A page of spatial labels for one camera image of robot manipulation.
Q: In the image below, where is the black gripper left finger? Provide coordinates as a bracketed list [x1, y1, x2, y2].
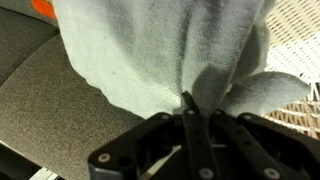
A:
[87, 91, 222, 180]

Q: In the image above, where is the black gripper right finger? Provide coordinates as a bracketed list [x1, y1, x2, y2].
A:
[207, 109, 320, 180]

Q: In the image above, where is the grey fabric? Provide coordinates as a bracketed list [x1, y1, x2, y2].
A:
[51, 0, 313, 120]

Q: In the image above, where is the white woven basket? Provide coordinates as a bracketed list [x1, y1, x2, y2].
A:
[262, 0, 320, 140]

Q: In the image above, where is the grey sofa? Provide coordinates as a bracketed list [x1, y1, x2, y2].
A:
[0, 6, 145, 180]

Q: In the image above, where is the orange blanket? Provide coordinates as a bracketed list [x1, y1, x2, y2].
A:
[31, 0, 58, 21]

